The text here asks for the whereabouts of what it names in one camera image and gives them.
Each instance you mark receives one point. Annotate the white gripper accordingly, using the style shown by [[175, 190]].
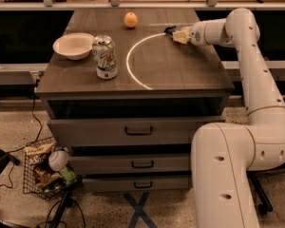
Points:
[[197, 35]]

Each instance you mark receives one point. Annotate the dark blue rxbar wrapper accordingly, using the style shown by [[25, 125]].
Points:
[[170, 31]]

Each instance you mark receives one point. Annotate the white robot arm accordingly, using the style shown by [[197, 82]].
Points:
[[223, 153]]

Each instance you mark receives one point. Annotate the green white 7up can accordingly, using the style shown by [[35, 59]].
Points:
[[103, 49]]

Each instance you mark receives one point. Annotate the orange fruit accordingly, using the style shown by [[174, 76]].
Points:
[[130, 20]]

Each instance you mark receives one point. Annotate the grey drawer cabinet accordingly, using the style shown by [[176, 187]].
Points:
[[157, 78]]

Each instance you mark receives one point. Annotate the top grey drawer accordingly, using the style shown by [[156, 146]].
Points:
[[128, 131]]

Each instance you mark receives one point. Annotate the grey drawer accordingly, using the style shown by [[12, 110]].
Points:
[[142, 183], [128, 164], [128, 131]]

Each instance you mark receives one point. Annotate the white bowl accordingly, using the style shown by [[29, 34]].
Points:
[[74, 46]]

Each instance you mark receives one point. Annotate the middle grey drawer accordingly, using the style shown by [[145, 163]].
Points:
[[128, 164]]

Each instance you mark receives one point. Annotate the bottom grey drawer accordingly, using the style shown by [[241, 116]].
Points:
[[142, 183]]

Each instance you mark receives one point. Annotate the white ball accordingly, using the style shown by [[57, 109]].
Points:
[[58, 160]]

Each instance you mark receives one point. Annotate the green packet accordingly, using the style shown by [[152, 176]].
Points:
[[68, 175]]

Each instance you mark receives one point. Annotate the tan chip bag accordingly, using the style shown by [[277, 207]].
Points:
[[37, 155]]

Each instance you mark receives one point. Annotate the black tripod stand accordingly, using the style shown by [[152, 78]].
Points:
[[56, 212]]

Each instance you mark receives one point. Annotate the black wire basket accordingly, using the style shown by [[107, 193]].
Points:
[[40, 180]]

